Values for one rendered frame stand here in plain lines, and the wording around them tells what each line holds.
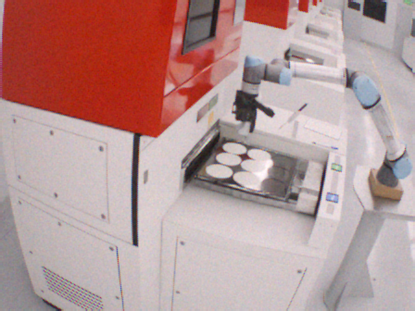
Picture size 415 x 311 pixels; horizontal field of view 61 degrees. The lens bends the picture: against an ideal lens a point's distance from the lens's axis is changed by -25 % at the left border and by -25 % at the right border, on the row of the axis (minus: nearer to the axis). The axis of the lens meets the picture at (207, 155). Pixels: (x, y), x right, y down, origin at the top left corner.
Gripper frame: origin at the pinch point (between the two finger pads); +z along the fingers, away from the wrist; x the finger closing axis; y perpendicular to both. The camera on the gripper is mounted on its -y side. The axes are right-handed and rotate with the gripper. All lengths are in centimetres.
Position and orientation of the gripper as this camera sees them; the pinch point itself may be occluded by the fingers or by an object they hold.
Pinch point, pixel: (247, 137)
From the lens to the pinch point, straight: 183.5
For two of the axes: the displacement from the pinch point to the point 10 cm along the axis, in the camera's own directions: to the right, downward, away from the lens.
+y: -9.7, -0.1, -2.3
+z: -1.2, 8.8, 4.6
